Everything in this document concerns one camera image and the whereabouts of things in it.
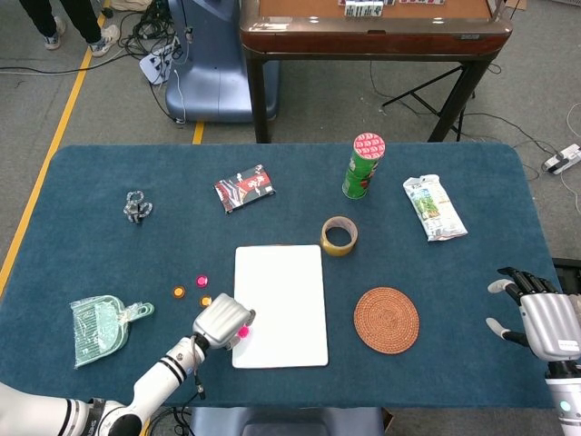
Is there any green dustpan set in bag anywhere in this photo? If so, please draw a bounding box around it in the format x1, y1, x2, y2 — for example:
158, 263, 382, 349
70, 293, 156, 370

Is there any round woven rattan coaster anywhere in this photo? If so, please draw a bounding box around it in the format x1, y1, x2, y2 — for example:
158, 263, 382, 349
353, 286, 421, 356

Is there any white power strip black plug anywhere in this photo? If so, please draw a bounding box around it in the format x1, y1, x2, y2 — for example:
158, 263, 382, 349
543, 143, 581, 174

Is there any white mahjong tile row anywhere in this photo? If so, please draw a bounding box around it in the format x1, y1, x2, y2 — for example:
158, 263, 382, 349
343, 0, 385, 19

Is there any brown packing tape roll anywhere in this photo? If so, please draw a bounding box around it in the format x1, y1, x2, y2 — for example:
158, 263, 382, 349
320, 216, 359, 258

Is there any white rectangular board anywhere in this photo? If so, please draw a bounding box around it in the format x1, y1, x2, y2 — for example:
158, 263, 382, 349
231, 244, 330, 370

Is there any blue robot base column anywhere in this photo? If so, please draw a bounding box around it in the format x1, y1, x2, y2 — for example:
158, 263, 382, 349
164, 0, 281, 124

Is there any black arm cable with plug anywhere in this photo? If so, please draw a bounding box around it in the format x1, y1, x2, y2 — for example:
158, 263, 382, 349
189, 336, 206, 401

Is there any white green snack bag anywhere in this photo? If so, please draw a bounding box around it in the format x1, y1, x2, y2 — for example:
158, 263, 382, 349
402, 173, 469, 243

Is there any blue grey robot chassis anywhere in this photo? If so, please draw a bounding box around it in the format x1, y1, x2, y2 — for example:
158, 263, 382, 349
188, 406, 387, 436

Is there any brown mahjong table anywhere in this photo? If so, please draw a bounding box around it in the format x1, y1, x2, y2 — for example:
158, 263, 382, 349
239, 0, 514, 144

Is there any green chip can red lid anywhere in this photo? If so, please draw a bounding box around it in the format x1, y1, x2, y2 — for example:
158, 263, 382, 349
341, 132, 388, 201

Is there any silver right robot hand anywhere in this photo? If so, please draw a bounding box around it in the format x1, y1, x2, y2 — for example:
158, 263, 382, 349
486, 266, 581, 362

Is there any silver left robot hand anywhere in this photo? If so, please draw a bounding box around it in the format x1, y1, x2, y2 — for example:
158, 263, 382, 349
192, 292, 257, 351

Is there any person in black trousers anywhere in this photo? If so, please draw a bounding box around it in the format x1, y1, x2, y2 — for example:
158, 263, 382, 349
17, 0, 122, 58

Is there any black floor cable bundle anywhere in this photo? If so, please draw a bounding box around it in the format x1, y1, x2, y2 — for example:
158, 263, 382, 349
115, 0, 182, 60

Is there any white power strip with plugs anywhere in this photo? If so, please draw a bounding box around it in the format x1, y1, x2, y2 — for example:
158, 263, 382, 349
138, 38, 182, 86

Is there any blue table cloth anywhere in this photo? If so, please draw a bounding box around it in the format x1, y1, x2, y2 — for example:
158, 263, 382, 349
0, 143, 564, 410

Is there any red black snack packet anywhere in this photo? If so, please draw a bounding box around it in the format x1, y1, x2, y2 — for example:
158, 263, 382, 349
213, 163, 278, 215

